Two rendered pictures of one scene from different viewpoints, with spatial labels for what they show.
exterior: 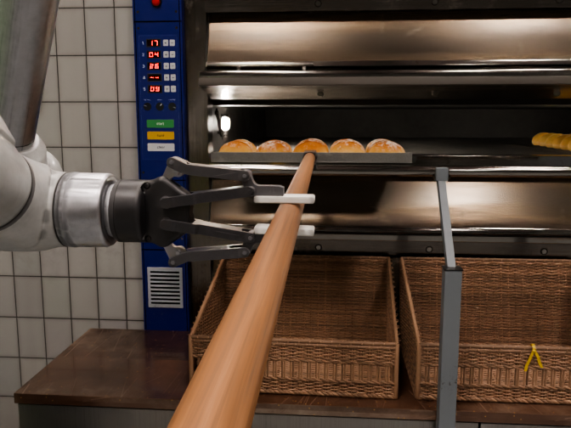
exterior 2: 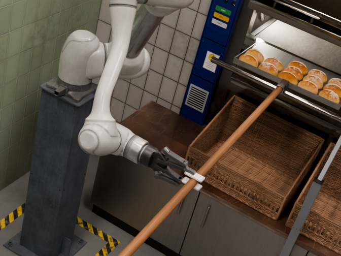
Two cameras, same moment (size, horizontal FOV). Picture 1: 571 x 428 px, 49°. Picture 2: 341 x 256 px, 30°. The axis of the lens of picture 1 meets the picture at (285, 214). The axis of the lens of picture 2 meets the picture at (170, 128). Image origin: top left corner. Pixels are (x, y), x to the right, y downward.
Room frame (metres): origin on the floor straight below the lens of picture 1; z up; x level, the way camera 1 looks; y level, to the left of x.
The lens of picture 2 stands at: (-1.02, -0.37, 2.50)
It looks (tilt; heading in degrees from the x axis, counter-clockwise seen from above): 32 degrees down; 16
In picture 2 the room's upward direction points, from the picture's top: 16 degrees clockwise
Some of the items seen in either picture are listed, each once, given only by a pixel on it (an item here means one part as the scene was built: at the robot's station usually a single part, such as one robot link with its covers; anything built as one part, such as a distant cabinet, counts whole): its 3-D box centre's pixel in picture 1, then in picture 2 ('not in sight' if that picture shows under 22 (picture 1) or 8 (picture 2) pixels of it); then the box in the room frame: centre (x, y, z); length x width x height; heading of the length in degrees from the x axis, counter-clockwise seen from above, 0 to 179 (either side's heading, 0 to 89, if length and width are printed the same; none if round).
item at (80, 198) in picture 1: (93, 210); (137, 150); (0.75, 0.23, 1.19); 0.09 x 0.06 x 0.09; 176
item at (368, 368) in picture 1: (299, 316); (253, 154); (1.79, -0.04, 0.72); 0.56 x 0.49 x 0.28; 84
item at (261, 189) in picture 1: (262, 183); (189, 167); (0.73, 0.03, 1.23); 0.05 x 0.01 x 0.03; 86
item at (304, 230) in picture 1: (285, 229); (192, 183); (0.73, 0.00, 1.17); 0.07 x 0.03 x 0.01; 86
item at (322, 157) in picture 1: (312, 153); (296, 70); (1.90, -0.08, 1.19); 0.55 x 0.36 x 0.03; 86
